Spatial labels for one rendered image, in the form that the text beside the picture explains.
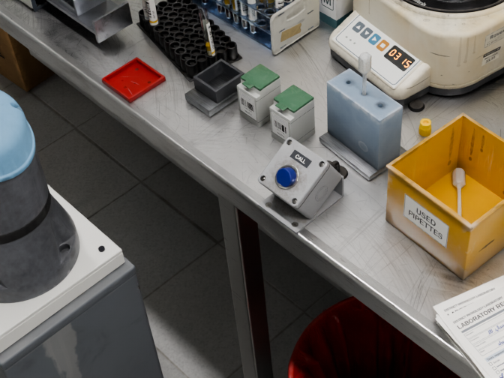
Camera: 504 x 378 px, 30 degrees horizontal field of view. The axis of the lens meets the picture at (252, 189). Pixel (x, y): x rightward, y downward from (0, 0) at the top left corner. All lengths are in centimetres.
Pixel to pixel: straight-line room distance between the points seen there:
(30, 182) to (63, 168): 152
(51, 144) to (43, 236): 156
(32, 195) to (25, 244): 6
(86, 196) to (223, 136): 121
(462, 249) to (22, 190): 50
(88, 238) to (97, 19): 40
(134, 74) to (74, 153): 120
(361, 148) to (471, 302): 26
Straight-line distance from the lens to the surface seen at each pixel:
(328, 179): 117
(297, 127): 126
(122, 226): 240
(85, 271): 115
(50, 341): 116
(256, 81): 129
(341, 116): 124
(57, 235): 114
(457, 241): 110
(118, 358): 128
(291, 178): 115
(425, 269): 115
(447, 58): 131
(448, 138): 120
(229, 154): 129
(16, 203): 106
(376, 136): 120
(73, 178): 255
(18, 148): 102
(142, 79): 142
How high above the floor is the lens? 178
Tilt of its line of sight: 47 degrees down
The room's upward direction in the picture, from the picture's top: 6 degrees counter-clockwise
